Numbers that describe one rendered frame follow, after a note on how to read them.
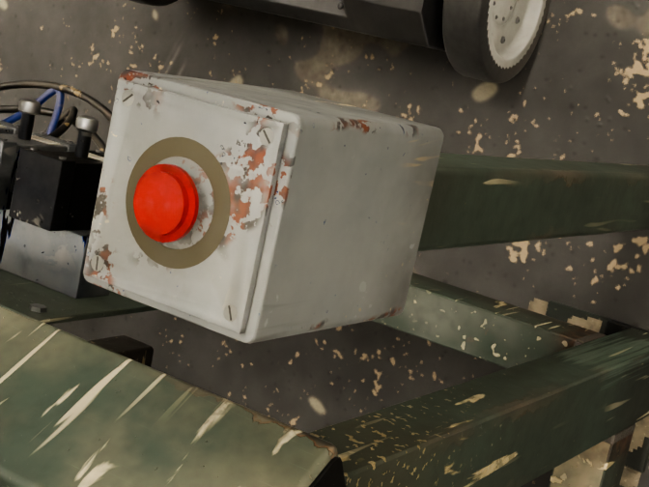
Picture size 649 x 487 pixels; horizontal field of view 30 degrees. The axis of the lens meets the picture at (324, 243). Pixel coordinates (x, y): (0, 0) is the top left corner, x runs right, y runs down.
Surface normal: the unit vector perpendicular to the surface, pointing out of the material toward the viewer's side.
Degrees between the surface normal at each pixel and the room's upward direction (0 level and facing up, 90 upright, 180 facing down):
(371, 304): 90
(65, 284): 0
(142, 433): 58
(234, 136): 0
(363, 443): 90
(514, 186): 90
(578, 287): 0
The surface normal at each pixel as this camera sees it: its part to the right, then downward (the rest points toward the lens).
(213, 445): -0.10, -0.79
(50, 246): -0.51, 0.04
